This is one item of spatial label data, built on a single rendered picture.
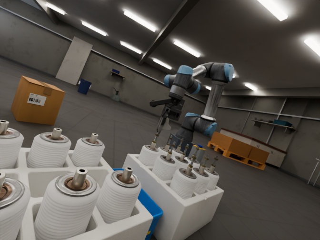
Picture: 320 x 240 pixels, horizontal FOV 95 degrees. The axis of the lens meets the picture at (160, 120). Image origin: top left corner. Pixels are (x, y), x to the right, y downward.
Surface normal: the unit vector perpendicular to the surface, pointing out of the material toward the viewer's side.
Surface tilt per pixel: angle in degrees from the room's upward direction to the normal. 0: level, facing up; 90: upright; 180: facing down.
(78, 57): 76
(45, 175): 90
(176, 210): 90
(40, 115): 89
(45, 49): 90
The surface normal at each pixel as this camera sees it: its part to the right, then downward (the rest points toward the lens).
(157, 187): -0.65, -0.22
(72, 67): 0.36, -0.06
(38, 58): 0.29, 0.17
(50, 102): 0.72, 0.33
